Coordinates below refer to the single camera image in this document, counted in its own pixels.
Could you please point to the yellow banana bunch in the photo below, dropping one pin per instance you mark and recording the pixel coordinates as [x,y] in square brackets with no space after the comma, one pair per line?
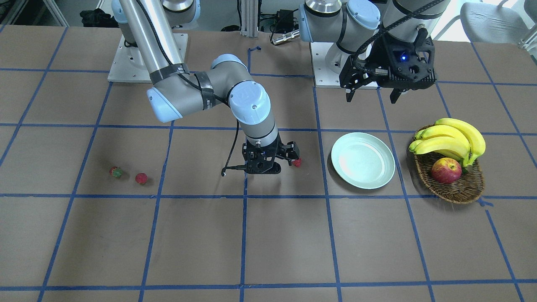
[452,138]

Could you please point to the wicker fruit basket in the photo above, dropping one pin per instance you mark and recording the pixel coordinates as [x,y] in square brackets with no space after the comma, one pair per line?
[468,188]

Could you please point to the light green plate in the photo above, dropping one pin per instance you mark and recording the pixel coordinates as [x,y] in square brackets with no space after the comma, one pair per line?
[363,160]

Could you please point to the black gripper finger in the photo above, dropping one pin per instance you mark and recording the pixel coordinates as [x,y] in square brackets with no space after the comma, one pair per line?
[395,94]
[351,80]
[291,152]

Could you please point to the grey chair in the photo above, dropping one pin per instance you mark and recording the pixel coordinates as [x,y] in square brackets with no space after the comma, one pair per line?
[497,24]

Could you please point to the strawberry with green top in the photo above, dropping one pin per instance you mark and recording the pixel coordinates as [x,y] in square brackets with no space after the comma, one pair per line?
[116,172]

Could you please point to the red strawberry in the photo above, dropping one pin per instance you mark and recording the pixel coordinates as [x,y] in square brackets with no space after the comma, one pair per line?
[297,162]
[141,178]

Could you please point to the red apple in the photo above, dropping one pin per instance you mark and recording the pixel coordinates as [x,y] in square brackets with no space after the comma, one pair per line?
[446,170]

